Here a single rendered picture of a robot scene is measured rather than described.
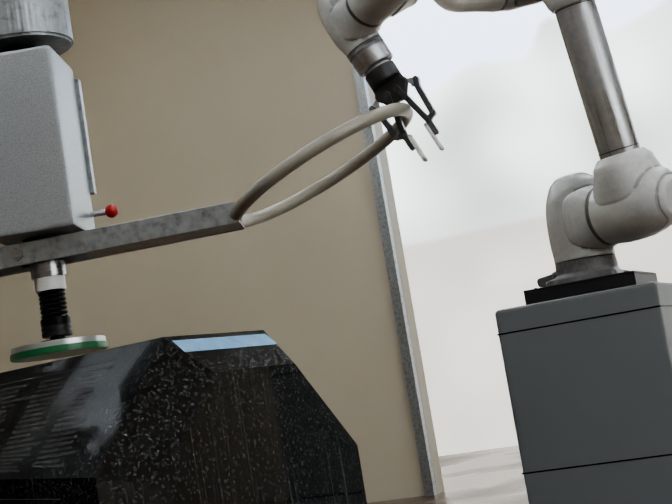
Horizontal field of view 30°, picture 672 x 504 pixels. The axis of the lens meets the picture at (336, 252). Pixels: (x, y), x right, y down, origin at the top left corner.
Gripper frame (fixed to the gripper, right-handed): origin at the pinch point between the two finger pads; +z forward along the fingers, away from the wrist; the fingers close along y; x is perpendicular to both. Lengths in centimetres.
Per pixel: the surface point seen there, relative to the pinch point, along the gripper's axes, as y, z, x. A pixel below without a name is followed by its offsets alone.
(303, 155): 20.1, -8.8, 24.3
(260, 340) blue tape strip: 48, 19, 29
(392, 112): 1.3, -8.1, 10.5
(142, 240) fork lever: 63, -15, 17
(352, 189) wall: 113, -74, -477
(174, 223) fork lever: 56, -15, 15
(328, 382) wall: 190, 19, -472
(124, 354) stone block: 65, 9, 54
